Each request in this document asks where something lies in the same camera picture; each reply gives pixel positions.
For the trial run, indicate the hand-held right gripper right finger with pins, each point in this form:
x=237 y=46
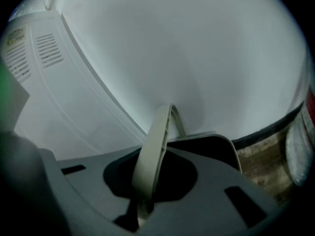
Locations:
x=206 y=205

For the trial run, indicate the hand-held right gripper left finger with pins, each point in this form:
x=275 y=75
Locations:
x=81 y=200

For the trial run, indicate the white water dispenser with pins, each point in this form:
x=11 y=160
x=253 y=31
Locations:
x=73 y=95

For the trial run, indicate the clear water jug red cap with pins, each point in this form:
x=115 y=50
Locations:
x=299 y=151

